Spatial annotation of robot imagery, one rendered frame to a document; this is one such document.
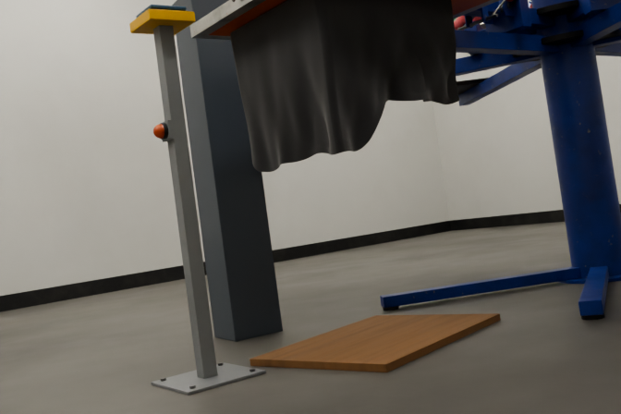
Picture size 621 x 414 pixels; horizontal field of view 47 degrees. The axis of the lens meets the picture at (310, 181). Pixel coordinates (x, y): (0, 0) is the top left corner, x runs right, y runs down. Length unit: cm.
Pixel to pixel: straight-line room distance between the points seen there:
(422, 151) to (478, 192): 73
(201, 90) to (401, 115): 525
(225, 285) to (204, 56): 77
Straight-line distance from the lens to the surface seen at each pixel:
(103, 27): 602
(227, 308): 244
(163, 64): 191
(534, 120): 708
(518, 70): 329
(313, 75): 183
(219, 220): 240
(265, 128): 202
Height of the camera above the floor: 39
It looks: 3 degrees up
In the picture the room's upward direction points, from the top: 8 degrees counter-clockwise
